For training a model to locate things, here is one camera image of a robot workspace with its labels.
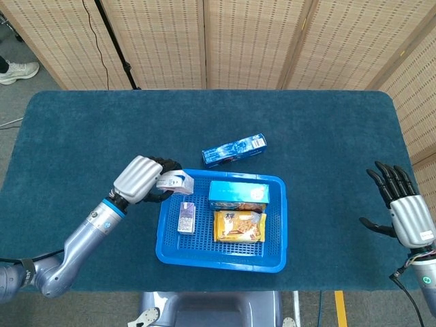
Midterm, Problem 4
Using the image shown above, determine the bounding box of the white milk carton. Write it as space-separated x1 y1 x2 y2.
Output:
156 169 195 196

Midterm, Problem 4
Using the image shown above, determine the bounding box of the long dark blue box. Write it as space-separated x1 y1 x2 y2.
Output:
201 133 268 169

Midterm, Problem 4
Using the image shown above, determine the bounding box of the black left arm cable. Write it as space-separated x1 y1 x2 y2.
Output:
0 249 65 265

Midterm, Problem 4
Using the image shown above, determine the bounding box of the white table leg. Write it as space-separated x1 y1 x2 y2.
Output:
292 291 302 324

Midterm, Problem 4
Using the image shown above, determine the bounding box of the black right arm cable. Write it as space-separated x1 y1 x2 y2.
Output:
390 268 426 327

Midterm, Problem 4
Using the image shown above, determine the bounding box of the white sneaker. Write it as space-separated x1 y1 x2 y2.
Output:
0 61 40 85

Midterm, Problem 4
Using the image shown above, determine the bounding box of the thin black hanging cable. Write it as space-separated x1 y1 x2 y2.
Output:
81 0 110 91

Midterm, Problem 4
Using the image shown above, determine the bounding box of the light blue box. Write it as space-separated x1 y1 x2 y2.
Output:
208 180 270 213

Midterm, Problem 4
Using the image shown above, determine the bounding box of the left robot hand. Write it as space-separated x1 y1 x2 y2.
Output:
112 155 183 205

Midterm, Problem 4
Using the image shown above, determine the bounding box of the blue floor cable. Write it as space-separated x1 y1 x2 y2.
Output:
316 290 324 327

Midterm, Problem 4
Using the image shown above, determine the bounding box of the yellow cracker snack pack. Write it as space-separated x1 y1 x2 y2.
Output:
211 209 267 244

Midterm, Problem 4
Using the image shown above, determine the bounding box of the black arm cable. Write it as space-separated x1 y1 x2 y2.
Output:
0 249 65 265
390 268 426 327

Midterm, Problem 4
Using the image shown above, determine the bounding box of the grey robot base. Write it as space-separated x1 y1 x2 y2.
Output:
127 291 300 327

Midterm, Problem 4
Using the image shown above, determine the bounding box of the black tripod pole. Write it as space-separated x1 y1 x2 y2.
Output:
93 0 142 91

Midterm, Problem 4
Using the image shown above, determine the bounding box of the yellow floor tape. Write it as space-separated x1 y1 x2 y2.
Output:
334 290 348 327

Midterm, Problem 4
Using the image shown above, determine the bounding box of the purple milk carton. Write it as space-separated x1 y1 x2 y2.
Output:
176 201 196 236

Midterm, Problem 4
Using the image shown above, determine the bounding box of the white floor cable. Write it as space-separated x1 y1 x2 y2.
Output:
0 117 24 129

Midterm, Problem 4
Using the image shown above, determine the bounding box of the teal table cloth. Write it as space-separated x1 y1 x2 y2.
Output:
0 89 420 293

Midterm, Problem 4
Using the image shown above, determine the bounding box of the blue perforated plastic basket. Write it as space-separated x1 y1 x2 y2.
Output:
155 168 287 274

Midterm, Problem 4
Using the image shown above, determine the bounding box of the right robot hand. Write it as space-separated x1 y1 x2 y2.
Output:
359 161 436 249

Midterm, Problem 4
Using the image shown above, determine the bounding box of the bamboo folding screen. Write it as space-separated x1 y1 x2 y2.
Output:
366 20 436 212
0 0 436 91

